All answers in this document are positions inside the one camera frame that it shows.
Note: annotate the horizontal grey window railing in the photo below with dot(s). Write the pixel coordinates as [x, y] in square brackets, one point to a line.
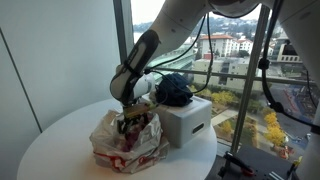
[233, 76]

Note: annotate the white red printed plastic bag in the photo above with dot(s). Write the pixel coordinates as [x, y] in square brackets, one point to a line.
[110, 146]

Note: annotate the white rectangular plastic container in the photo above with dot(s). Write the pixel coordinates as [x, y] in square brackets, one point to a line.
[185, 121]

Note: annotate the dark window frame edge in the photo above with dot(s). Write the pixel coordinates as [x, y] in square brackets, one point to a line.
[121, 30]

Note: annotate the grey window mullion post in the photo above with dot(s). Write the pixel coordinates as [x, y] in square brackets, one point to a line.
[248, 100]

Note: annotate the dark navy cloth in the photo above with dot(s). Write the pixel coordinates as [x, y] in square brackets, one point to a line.
[175, 90]

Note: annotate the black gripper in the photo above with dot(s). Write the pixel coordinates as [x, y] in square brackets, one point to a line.
[135, 119]

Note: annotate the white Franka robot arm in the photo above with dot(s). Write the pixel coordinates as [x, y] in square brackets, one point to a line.
[173, 23]

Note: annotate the yellow black hand tool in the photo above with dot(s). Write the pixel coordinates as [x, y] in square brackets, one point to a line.
[295, 165]

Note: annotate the black work bench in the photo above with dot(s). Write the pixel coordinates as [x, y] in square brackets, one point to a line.
[266, 163]

